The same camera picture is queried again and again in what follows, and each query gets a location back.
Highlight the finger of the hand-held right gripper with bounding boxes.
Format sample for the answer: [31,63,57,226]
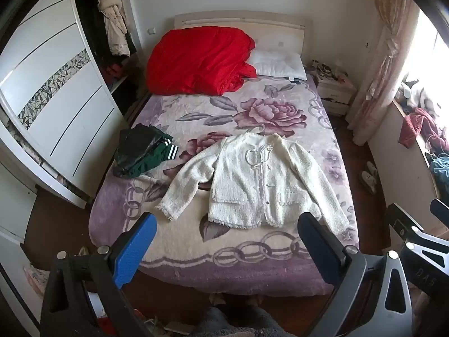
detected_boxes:
[384,203,449,290]
[431,198,449,219]

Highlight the beige bed headboard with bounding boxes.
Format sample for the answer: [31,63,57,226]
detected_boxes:
[174,10,314,64]

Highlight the white fuzzy jacket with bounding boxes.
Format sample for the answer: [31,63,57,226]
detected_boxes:
[156,133,351,235]

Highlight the person's grey clothing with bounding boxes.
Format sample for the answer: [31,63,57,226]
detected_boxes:
[196,305,289,337]

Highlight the beige hanging coat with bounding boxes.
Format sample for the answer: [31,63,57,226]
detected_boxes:
[97,0,131,57]

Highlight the red cloth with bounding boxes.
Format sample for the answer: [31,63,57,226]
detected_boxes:
[398,107,445,150]

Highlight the pink shoe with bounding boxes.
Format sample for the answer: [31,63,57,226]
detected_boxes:
[24,265,50,296]

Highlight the white nightstand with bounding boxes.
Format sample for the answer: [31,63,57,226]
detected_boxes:
[314,68,357,116]

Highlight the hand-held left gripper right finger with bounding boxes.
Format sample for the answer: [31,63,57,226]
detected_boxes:
[297,212,414,337]

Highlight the dark hanging clothes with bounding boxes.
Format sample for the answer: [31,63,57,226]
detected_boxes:
[75,0,106,69]

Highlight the nightstand clutter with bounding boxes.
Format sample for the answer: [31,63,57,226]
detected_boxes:
[310,59,349,82]

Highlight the pink patterned curtain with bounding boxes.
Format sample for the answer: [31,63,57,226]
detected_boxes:
[347,0,421,147]

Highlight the white plush toys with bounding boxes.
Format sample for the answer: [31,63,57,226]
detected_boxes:
[399,76,443,113]

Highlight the red folded clothes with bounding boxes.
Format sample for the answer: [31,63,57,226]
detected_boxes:
[101,62,124,82]

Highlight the white sliding-door wardrobe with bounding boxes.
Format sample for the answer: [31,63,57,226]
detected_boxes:
[0,0,143,210]

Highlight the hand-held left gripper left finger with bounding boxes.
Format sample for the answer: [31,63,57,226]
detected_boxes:
[40,212,157,337]

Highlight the green and black jacket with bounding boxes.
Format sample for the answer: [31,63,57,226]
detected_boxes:
[112,124,179,179]

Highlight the red quilt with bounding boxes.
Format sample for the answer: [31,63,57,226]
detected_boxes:
[145,26,257,96]

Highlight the white pillow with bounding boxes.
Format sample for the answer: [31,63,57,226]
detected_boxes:
[248,49,308,81]

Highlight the floral purple bed blanket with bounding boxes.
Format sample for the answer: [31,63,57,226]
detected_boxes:
[88,74,360,297]

